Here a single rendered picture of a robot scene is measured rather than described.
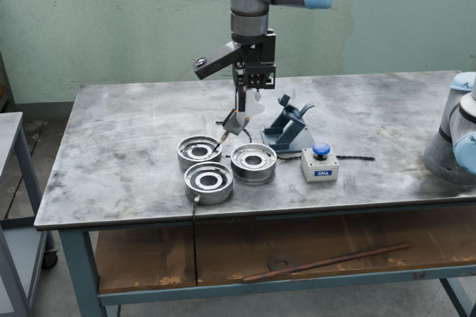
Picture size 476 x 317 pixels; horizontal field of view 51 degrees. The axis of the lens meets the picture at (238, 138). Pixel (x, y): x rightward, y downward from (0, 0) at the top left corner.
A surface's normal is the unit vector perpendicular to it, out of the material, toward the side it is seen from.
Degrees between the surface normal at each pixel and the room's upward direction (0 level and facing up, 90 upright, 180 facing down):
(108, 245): 0
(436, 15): 90
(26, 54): 90
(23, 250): 0
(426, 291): 0
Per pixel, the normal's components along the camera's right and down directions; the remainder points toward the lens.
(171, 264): 0.01, -0.83
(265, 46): 0.13, 0.55
